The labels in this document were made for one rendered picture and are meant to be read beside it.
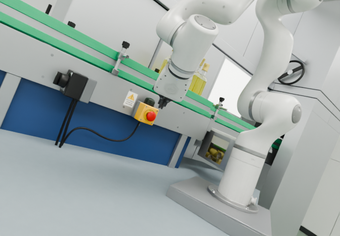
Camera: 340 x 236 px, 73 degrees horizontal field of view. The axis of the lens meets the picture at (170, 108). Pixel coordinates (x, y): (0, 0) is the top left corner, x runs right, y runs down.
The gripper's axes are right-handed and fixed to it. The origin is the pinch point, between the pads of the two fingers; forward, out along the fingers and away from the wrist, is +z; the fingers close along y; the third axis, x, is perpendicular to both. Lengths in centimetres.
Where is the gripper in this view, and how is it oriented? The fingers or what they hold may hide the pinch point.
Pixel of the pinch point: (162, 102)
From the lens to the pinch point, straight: 80.1
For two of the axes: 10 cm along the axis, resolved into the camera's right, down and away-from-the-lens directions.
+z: -3.6, 6.2, 7.0
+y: 9.1, 3.9, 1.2
